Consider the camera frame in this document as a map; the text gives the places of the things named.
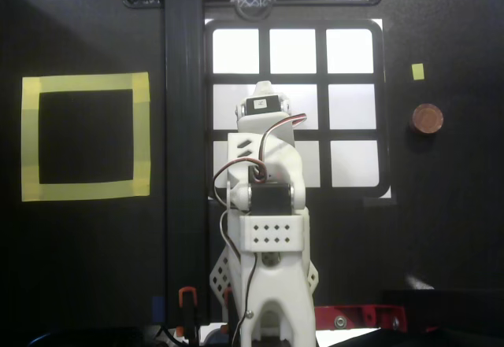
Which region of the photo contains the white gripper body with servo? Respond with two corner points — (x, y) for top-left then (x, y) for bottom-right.
(235, 90), (298, 147)

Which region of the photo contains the brown cylinder puck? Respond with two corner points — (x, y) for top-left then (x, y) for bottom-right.
(407, 102), (445, 136)

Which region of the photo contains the white paper sheet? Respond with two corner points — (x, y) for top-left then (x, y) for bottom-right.
(204, 18), (394, 201)

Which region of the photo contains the orange black clamp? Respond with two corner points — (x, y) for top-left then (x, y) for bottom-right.
(177, 286), (199, 344)
(221, 288), (234, 334)

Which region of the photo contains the yellow tape square outline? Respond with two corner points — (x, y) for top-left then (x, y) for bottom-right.
(21, 72), (151, 202)

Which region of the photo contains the blue tape piece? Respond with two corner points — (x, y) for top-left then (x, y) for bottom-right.
(151, 295), (165, 323)

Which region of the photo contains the red white black servo cable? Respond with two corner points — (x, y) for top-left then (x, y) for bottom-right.
(258, 113), (311, 179)

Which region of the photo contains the black grid frame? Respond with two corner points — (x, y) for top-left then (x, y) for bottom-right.
(203, 19), (391, 199)

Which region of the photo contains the black loop handle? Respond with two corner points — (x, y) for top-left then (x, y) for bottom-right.
(233, 2), (275, 20)

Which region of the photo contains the black ribbed rail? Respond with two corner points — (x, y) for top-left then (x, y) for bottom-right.
(163, 0), (209, 324)

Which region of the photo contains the black white arm cable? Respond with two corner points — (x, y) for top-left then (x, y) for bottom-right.
(212, 157), (259, 324)

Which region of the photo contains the white perforated base plate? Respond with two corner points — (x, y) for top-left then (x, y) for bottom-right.
(208, 250), (320, 303)

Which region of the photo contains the red bracket with bolt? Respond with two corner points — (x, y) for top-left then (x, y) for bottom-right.
(314, 303), (407, 330)

